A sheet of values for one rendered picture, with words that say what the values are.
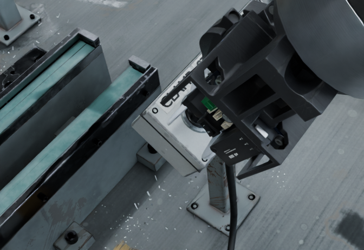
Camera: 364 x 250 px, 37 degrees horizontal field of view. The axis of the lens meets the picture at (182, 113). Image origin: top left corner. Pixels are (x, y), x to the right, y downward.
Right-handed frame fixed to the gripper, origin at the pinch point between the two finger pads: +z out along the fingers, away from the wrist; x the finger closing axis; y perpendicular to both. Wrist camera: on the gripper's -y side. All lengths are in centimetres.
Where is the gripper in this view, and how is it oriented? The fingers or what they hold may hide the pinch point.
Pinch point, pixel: (210, 105)
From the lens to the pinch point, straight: 45.4
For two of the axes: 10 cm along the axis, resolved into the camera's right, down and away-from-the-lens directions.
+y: -6.1, 6.6, -4.4
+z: -3.5, 2.7, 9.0
